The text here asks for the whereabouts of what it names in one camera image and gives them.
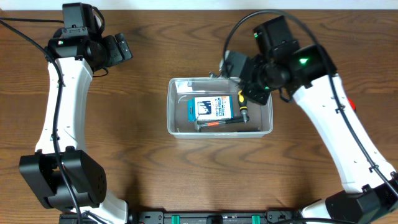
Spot yellow black stubby screwdriver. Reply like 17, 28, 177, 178
238, 90, 249, 124

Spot silver combination wrench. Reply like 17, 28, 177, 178
209, 72, 239, 86

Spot blue white cardboard box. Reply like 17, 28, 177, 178
187, 95, 234, 122

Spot small black-handled hammer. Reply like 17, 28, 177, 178
194, 117, 244, 133

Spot red-handled pliers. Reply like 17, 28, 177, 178
348, 98, 356, 112

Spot thin black yellow screwdriver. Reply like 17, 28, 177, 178
232, 128, 261, 133

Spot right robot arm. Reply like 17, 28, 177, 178
220, 45, 397, 223

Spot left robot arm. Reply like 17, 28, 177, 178
19, 29, 132, 223

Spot clear plastic container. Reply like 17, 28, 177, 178
167, 77, 273, 139

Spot black mounting rail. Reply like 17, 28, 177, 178
58, 210, 371, 224

